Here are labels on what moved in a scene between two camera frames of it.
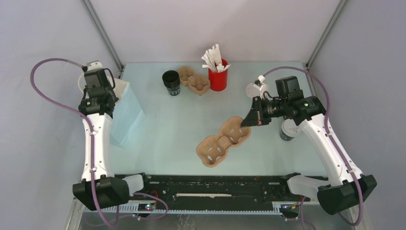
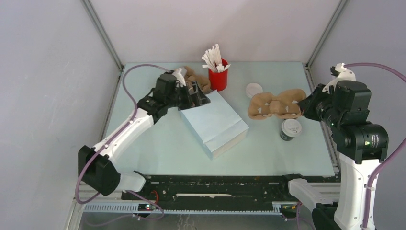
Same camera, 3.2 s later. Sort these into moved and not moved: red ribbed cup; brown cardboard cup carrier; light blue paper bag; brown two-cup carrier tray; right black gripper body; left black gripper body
Moved: brown two-cup carrier tray; right black gripper body; left black gripper body; light blue paper bag
Not moved: red ribbed cup; brown cardboard cup carrier
